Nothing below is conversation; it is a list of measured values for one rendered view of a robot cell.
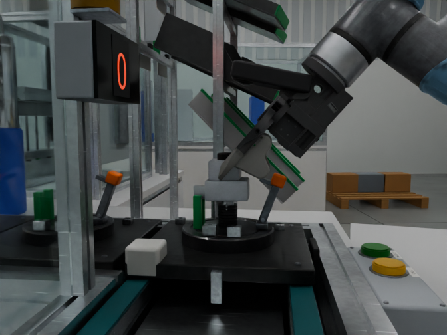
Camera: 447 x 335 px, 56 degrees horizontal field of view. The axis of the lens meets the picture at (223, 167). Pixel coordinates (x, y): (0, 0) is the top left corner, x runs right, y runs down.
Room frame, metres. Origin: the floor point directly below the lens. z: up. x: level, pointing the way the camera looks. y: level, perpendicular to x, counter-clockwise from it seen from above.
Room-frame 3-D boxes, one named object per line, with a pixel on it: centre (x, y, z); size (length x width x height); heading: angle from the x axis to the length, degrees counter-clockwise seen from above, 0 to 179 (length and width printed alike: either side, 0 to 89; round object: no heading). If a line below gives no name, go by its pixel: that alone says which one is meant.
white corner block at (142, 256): (0.54, 0.10, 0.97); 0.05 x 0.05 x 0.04; 83
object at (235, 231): (0.57, -0.02, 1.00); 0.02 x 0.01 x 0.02; 83
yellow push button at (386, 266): (0.51, -0.21, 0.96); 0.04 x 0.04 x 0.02
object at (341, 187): (5.93, -2.15, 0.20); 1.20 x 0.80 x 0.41; 93
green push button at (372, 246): (0.58, -0.22, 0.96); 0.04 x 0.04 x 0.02
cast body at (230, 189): (0.63, 0.00, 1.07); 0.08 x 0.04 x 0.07; 83
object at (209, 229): (0.58, 0.02, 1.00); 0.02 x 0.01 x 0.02; 83
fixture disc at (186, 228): (0.62, -0.01, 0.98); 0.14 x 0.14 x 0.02
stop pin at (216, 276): (0.50, 0.01, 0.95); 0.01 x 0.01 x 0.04; 83
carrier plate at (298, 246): (0.62, -0.01, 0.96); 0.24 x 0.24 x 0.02; 83
